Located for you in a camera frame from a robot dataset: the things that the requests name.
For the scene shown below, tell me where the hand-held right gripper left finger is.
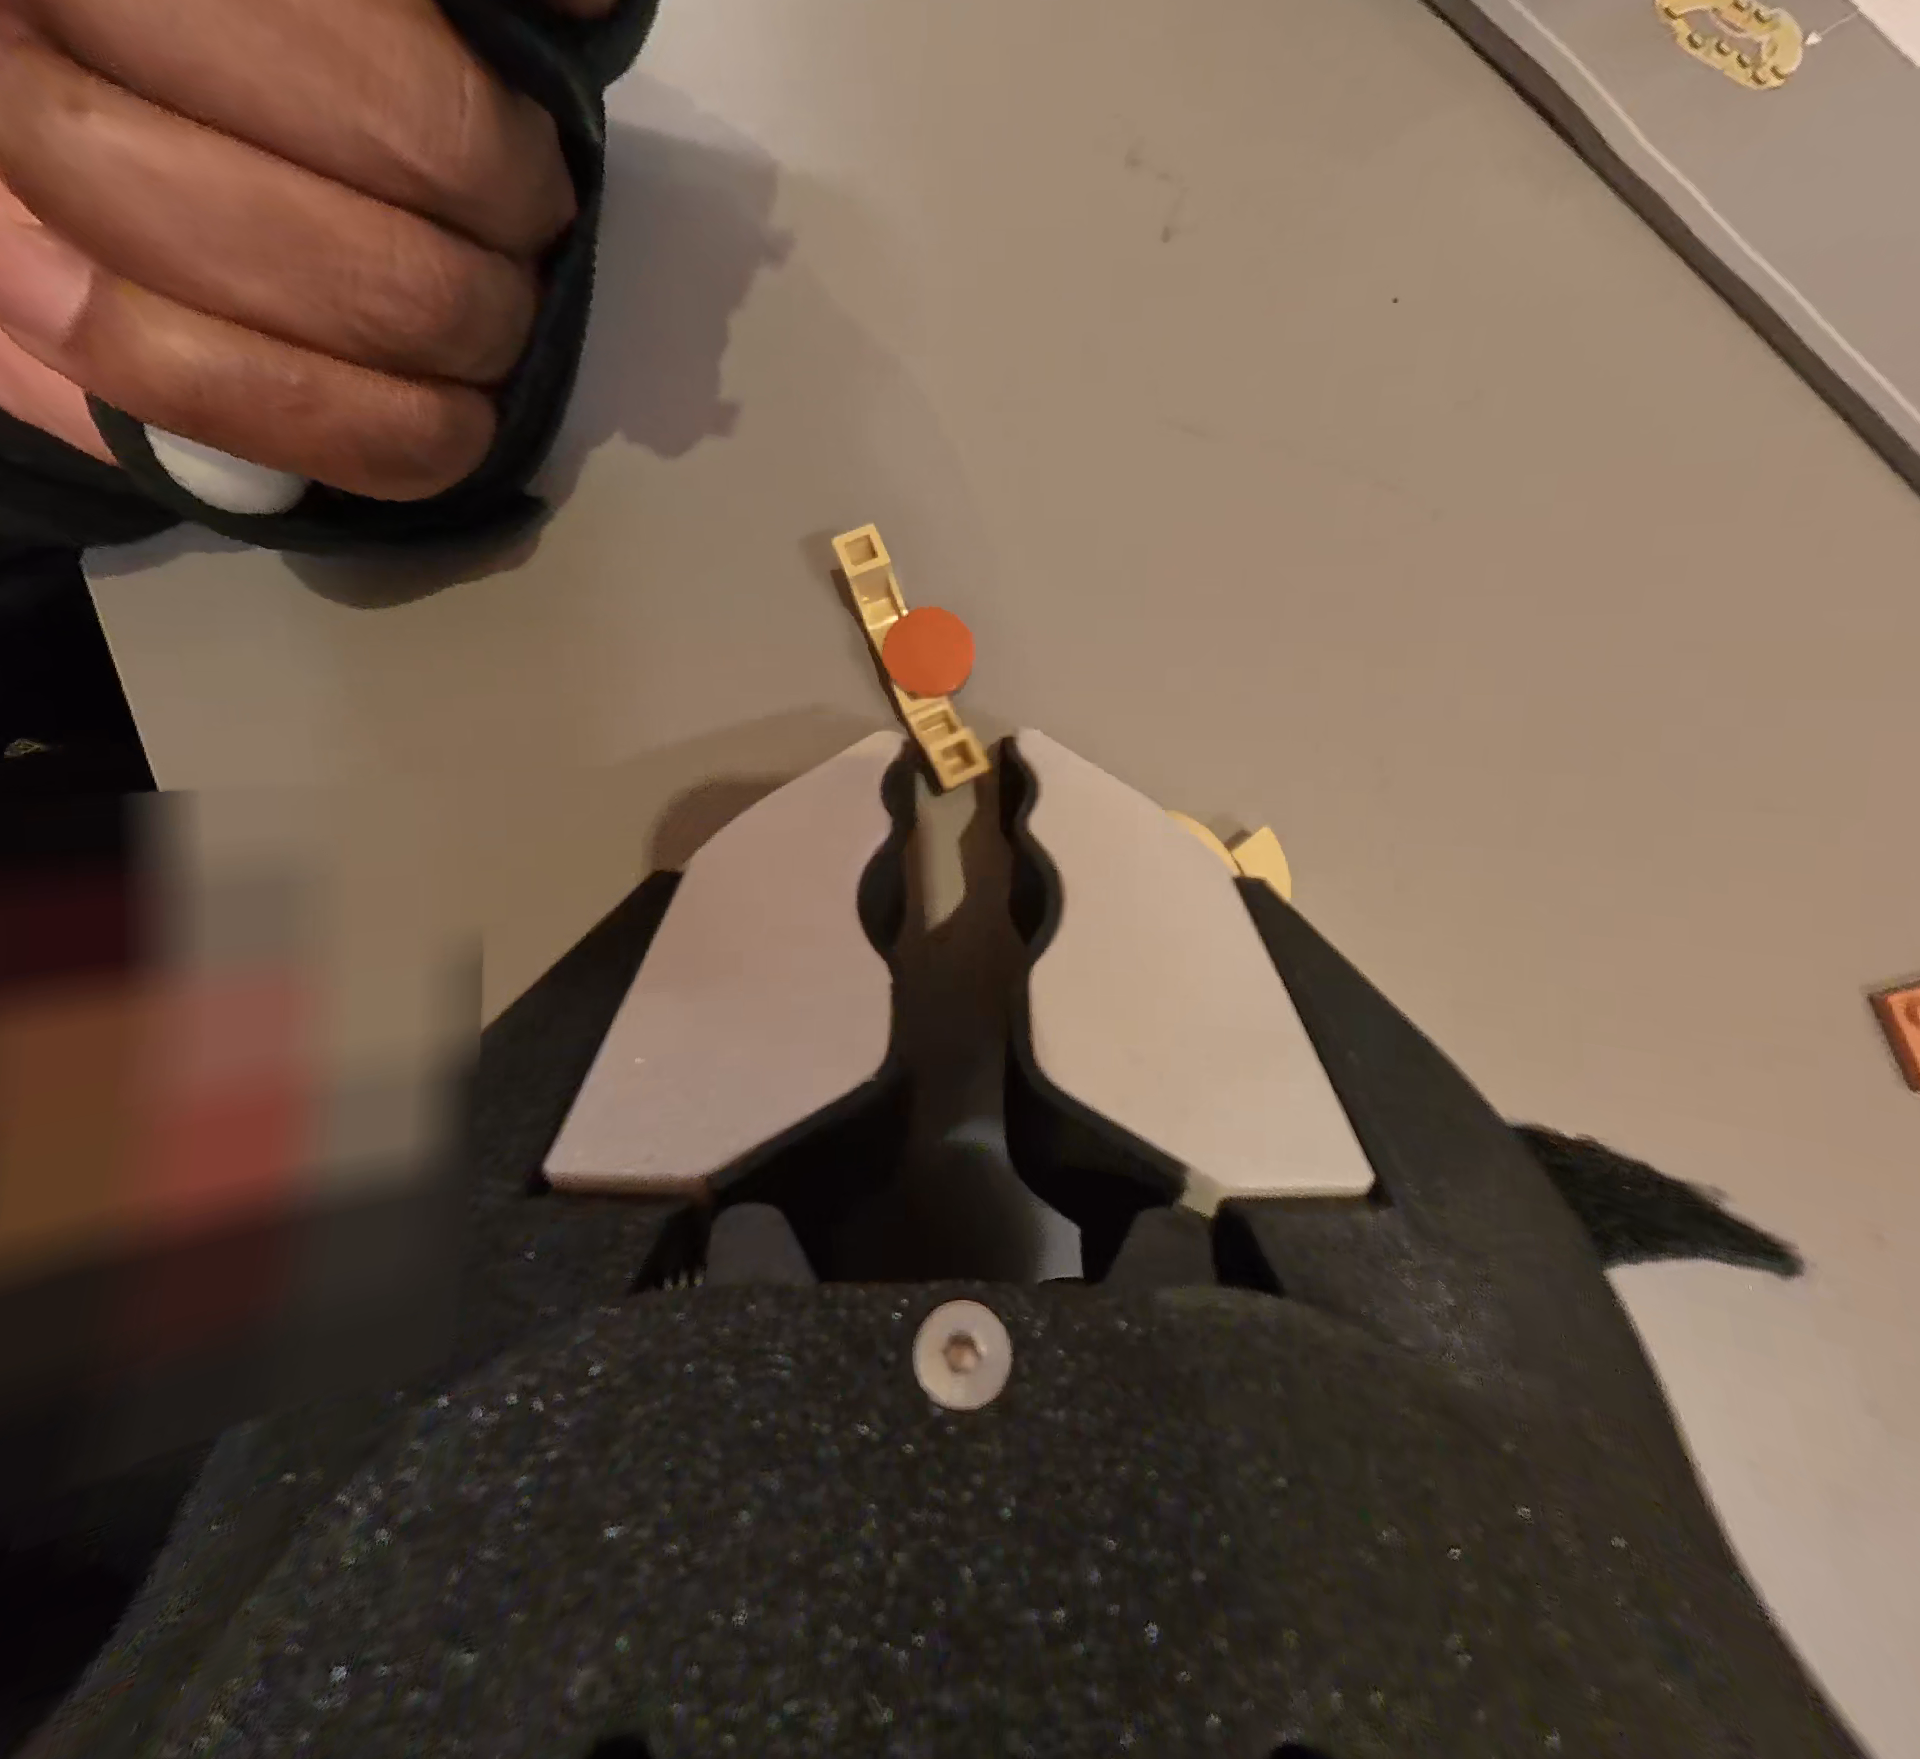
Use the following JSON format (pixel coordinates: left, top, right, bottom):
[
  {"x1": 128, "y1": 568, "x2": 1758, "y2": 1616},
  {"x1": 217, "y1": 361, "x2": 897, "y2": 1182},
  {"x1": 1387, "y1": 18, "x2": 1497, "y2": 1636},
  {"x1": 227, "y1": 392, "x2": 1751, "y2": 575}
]
[{"x1": 544, "y1": 731, "x2": 914, "y2": 1201}]

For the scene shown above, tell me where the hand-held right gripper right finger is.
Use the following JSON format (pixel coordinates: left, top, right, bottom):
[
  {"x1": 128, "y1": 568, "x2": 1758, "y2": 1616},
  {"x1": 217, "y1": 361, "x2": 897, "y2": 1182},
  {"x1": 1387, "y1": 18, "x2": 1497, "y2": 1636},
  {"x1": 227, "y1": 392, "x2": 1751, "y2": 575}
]
[{"x1": 1003, "y1": 729, "x2": 1383, "y2": 1213}]

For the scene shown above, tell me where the yellow plate brick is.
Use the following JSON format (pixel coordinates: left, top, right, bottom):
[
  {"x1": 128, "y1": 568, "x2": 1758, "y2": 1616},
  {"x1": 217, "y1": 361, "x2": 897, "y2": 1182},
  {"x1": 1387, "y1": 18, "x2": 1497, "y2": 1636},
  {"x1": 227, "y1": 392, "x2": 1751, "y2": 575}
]
[{"x1": 828, "y1": 519, "x2": 994, "y2": 794}]

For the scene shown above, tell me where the brown round toy brick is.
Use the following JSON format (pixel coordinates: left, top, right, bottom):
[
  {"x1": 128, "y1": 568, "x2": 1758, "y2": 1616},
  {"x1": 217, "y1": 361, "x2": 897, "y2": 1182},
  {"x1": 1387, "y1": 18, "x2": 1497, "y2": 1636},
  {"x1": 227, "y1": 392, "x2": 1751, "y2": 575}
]
[{"x1": 884, "y1": 605, "x2": 980, "y2": 701}]

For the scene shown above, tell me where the person's left hand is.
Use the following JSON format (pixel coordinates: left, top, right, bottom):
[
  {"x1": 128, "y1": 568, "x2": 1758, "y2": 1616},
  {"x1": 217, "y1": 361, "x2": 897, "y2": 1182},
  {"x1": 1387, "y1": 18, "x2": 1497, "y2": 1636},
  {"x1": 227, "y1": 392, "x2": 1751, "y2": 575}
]
[{"x1": 0, "y1": 0, "x2": 653, "y2": 510}]

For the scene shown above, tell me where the tan quarter-round brick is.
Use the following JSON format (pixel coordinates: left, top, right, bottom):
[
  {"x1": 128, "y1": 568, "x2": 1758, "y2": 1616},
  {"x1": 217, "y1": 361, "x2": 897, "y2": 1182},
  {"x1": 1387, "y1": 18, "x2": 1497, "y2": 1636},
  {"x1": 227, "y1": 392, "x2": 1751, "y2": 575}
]
[{"x1": 1178, "y1": 814, "x2": 1297, "y2": 906}]

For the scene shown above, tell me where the grey instruction booklet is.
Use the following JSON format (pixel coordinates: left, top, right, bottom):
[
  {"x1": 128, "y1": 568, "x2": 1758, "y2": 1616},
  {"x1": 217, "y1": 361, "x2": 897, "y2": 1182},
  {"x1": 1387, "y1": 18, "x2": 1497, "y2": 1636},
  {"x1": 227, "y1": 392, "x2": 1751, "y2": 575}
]
[{"x1": 1406, "y1": 0, "x2": 1920, "y2": 491}]

